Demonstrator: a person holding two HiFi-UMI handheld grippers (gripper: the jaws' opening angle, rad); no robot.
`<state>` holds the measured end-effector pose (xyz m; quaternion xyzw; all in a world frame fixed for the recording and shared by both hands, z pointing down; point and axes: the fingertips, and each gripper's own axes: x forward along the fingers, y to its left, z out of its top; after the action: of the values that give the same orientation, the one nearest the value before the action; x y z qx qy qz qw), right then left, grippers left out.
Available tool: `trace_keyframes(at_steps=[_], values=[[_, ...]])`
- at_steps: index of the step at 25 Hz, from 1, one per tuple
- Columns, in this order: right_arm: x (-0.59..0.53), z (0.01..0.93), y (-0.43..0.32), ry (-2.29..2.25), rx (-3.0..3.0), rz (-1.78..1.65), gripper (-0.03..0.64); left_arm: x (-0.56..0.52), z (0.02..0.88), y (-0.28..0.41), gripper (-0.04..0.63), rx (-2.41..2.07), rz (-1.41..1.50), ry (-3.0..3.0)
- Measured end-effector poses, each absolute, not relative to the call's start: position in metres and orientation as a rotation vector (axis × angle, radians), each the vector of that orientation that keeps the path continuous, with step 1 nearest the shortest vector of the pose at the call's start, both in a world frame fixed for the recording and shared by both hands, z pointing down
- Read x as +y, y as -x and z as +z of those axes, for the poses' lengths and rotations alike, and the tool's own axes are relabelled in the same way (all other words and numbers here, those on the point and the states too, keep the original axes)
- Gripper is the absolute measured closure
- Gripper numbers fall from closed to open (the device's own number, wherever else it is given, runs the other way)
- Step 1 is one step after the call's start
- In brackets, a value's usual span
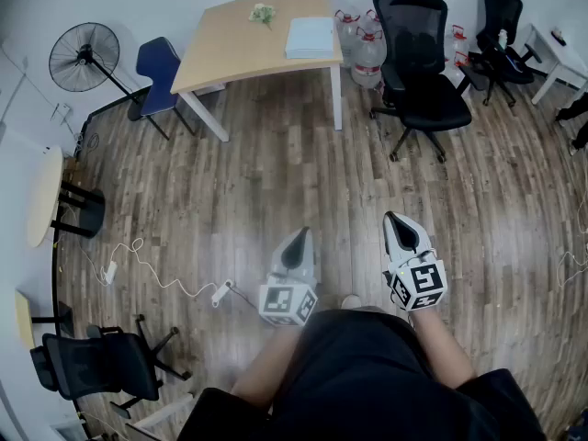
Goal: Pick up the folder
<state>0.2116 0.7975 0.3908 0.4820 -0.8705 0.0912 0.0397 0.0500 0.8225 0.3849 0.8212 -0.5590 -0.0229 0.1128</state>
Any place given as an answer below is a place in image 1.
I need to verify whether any round table with black legs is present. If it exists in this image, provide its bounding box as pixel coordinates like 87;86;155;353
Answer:
26;145;107;249

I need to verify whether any white furniture frame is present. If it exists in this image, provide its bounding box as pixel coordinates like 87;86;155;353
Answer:
125;391;196;441

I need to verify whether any black standing fan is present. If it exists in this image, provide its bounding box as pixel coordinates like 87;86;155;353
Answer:
48;21;149;122

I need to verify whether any white power strip with cable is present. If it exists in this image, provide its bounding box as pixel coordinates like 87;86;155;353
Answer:
77;237;235;310

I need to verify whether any large clear water bottle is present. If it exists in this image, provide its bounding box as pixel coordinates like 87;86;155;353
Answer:
444;51;474;96
444;24;470;55
365;8;385;34
334;9;362;68
350;26;389;89

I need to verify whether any blue chair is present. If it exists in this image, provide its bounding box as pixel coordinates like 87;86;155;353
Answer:
135;36;198;141

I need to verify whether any black mesh office chair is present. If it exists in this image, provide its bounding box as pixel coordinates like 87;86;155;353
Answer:
458;0;548;107
368;0;474;164
28;313;194;421

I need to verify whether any small white table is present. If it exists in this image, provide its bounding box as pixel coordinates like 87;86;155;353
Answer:
513;22;588;107

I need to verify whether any bunch of pale flowers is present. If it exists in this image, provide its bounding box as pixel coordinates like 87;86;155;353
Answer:
248;2;277;31

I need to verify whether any wooden desk with black frame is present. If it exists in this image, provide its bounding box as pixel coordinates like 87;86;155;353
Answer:
13;288;75;351

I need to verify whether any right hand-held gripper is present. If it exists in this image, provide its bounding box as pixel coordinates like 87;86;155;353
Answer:
383;211;448;312

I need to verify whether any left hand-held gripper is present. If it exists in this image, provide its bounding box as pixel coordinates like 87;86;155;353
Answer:
259;226;322;328

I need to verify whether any person's right forearm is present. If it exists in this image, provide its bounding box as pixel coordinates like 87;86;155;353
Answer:
410;309;477;390

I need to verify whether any white cable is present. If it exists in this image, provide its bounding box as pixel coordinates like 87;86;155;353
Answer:
556;189;588;289

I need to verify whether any person's left forearm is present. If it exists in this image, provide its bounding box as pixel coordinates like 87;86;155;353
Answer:
231;324;302;409

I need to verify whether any person's black clothing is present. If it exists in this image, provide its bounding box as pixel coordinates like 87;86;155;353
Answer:
176;308;548;441

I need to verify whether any light wooden table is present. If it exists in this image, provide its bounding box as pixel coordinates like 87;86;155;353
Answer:
169;0;345;143

